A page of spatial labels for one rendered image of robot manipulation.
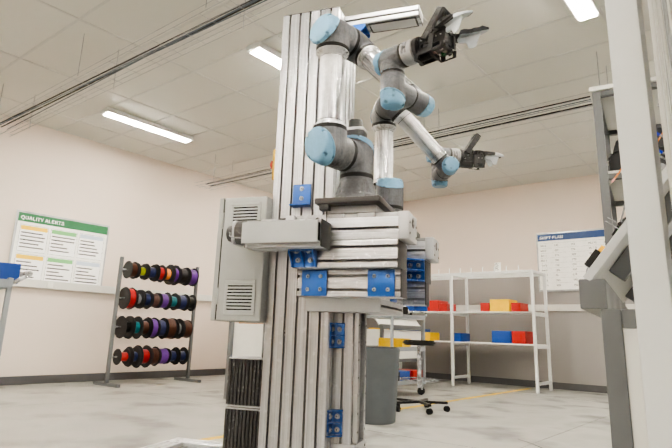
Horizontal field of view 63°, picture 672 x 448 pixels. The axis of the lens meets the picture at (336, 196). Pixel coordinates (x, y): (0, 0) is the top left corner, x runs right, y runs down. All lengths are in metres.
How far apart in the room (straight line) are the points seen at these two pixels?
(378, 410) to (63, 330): 4.75
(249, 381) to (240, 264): 0.44
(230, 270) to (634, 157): 1.71
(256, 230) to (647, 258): 1.38
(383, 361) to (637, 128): 4.37
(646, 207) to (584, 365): 8.82
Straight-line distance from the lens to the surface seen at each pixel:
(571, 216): 9.60
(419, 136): 2.47
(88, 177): 8.52
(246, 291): 2.08
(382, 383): 4.89
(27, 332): 8.08
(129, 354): 7.82
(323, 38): 1.93
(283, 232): 1.75
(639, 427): 1.35
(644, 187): 0.59
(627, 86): 0.63
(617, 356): 1.34
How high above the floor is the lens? 0.73
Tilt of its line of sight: 14 degrees up
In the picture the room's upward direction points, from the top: 2 degrees clockwise
